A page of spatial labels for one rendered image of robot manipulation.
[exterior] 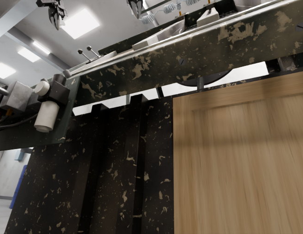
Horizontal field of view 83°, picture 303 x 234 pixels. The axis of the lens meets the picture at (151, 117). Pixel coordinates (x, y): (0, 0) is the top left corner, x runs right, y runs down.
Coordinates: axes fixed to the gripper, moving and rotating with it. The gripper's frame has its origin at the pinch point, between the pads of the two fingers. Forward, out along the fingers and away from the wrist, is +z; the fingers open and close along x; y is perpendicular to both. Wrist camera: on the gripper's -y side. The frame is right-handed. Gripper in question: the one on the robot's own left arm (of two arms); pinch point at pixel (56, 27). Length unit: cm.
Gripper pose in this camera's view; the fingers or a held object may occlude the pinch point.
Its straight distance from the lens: 131.9
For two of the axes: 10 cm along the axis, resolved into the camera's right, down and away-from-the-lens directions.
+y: 4.7, -0.9, 8.8
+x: -8.6, 1.7, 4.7
